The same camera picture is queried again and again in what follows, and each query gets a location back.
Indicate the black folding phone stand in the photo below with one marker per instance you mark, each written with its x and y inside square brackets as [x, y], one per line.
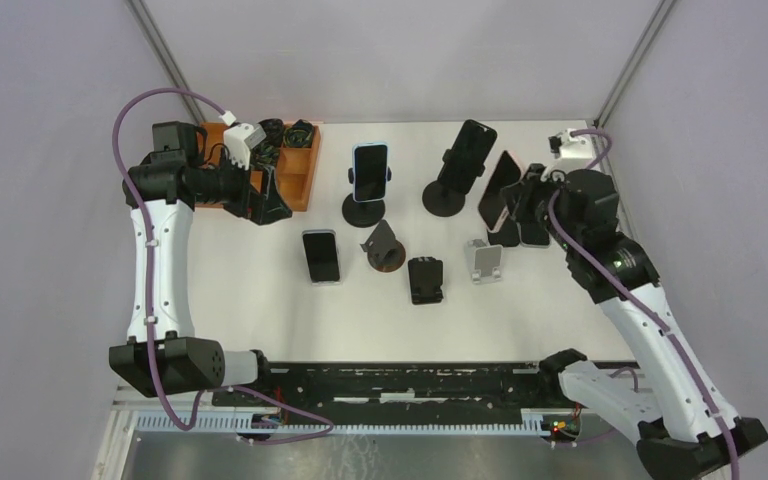
[425, 280]

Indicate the black round tall stand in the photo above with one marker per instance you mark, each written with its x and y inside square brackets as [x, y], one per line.
[446, 195]

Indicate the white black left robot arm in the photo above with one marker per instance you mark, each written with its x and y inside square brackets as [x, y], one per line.
[162, 353]

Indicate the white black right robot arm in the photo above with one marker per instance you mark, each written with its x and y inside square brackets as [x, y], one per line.
[682, 427]

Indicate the silver metal phone stand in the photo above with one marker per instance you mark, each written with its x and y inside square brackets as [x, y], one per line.
[483, 261]

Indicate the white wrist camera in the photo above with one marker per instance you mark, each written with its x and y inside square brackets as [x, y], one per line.
[570, 152]
[240, 139]

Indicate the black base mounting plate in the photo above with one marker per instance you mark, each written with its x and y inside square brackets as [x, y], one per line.
[414, 394]

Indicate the orange wooden organizer tray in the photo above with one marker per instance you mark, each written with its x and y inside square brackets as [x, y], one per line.
[292, 148]

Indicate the pink case smartphone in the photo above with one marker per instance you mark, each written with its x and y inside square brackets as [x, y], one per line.
[492, 207]

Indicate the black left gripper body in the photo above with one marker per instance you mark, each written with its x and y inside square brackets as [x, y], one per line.
[239, 199]

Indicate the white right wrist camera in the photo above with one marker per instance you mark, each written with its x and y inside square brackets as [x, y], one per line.
[570, 152]

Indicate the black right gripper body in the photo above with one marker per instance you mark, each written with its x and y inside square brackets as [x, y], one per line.
[532, 204]

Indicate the round wooden base stand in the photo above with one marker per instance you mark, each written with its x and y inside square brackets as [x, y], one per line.
[384, 252]

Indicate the silver edge smartphone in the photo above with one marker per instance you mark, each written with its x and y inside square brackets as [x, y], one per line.
[322, 257]

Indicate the black round clamp stand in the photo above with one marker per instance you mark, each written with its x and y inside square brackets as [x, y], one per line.
[363, 214]

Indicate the blue case smartphone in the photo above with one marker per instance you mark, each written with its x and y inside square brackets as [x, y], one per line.
[370, 172]

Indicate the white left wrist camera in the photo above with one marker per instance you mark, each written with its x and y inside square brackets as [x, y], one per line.
[240, 139]

